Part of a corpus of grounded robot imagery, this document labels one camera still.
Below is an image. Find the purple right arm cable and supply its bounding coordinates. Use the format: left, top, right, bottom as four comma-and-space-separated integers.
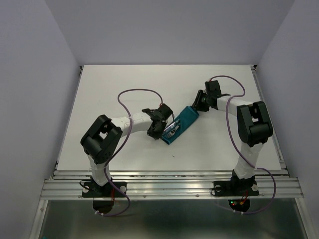
206, 75, 276, 215

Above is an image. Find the aluminium frame rail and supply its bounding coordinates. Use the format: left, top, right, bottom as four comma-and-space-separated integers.
40, 169, 304, 201

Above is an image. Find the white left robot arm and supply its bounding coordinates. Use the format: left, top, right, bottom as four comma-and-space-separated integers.
80, 104, 173, 196

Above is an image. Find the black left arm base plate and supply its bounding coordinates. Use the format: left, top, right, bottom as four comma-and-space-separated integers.
80, 181, 126, 198

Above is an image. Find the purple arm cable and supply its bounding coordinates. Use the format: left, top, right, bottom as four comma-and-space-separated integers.
206, 75, 276, 215
96, 89, 164, 217

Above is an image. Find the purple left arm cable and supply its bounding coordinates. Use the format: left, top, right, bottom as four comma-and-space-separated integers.
96, 89, 164, 217

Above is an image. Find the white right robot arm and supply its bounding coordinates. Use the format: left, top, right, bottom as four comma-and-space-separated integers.
192, 76, 273, 194

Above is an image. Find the teal cloth napkin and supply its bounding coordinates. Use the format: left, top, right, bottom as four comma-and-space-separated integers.
161, 106, 199, 144

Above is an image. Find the teal handled fork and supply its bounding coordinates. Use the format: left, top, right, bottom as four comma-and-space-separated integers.
163, 125, 180, 138

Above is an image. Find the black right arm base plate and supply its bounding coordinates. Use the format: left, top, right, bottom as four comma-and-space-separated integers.
210, 181, 259, 197

